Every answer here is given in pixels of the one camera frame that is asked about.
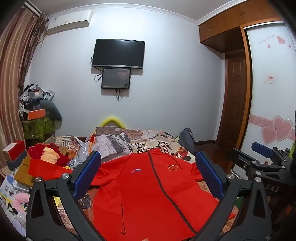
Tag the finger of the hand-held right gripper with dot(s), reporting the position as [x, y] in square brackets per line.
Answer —
[262, 149]
[242, 156]

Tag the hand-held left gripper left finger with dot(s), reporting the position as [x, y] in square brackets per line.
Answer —
[86, 176]

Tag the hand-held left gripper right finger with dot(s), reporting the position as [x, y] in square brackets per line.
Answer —
[209, 173]

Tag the red zip jacket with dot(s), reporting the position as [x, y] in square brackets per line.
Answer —
[148, 185]

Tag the grey striped pillow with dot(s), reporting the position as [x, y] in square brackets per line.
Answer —
[81, 153]

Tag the red and orange plush toy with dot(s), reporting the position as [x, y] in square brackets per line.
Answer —
[52, 153]

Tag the dark blue bag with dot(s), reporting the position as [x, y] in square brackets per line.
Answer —
[186, 136]

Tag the yellow plush item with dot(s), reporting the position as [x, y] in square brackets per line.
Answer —
[111, 121]

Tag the printed patchwork quilt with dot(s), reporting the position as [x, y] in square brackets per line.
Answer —
[138, 141]

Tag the brown cardboard box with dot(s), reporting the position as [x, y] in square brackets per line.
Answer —
[22, 172]

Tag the green patterned box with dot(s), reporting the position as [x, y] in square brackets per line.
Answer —
[38, 127]

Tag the pink plush toy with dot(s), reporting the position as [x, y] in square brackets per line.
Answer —
[19, 199]

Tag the grey cushion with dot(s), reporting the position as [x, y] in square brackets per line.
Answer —
[53, 109]

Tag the red box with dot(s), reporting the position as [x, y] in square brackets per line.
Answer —
[13, 149]

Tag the printed white box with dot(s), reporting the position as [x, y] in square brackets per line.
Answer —
[9, 187]

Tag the orange box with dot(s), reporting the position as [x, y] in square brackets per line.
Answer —
[35, 114]

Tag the wooden wardrobe with heart stickers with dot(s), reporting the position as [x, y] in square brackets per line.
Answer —
[268, 69]

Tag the pile of papers and bags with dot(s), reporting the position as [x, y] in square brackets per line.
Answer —
[34, 95]

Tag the small black monitor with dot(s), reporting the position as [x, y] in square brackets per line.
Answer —
[116, 78]

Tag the brown striped curtain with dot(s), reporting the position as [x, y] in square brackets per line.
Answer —
[13, 69]

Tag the white air conditioner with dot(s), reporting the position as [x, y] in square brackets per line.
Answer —
[68, 20]

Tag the wall-mounted black television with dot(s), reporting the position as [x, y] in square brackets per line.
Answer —
[118, 53]

